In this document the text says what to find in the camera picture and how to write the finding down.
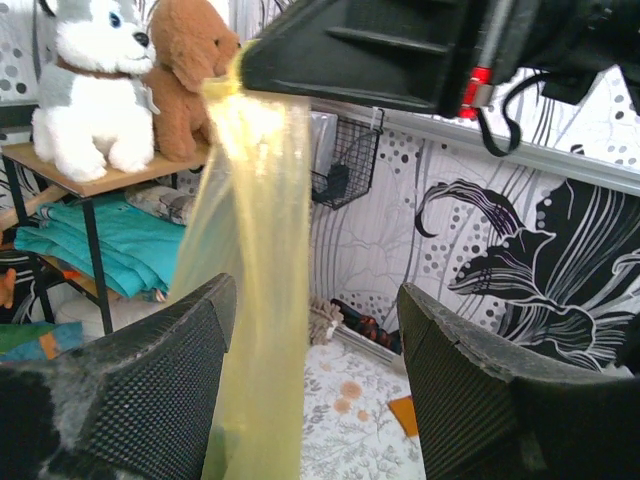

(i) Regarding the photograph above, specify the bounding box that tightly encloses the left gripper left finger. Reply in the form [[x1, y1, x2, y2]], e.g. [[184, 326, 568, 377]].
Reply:
[[1, 273, 237, 479]]

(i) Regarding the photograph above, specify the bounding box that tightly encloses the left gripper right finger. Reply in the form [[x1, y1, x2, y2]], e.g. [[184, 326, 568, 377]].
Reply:
[[397, 283, 639, 479]]

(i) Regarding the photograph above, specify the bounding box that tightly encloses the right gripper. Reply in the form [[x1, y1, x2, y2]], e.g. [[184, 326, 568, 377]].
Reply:
[[241, 0, 639, 118]]

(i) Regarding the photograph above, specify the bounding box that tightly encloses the yellow trash bag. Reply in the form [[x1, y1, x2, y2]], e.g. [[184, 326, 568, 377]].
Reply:
[[169, 59, 311, 479]]

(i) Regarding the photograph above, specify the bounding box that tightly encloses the rainbow striped cloth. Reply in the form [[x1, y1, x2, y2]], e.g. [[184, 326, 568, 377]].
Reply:
[[1, 322, 84, 363]]

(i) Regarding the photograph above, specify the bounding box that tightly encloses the black orange toy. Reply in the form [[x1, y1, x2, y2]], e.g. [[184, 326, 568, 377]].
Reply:
[[330, 299, 402, 355]]

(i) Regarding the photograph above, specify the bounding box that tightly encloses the teal folded cloth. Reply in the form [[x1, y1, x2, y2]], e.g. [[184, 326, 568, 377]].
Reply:
[[15, 193, 185, 298]]

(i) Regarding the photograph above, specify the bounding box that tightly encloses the beige dust mop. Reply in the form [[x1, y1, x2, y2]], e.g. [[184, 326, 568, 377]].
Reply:
[[308, 295, 344, 346]]

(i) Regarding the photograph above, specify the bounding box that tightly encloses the brown dog plush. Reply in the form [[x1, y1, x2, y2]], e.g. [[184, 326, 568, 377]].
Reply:
[[144, 0, 240, 162]]

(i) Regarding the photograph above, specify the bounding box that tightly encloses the wooden metal shelf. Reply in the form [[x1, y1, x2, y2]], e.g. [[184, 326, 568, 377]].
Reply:
[[2, 143, 208, 333]]

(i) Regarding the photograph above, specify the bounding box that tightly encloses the white husky plush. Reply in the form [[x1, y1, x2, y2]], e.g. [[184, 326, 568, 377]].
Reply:
[[32, 0, 156, 183]]

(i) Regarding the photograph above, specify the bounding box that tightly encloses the black wire basket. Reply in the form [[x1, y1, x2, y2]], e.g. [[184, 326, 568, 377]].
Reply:
[[311, 108, 384, 210]]

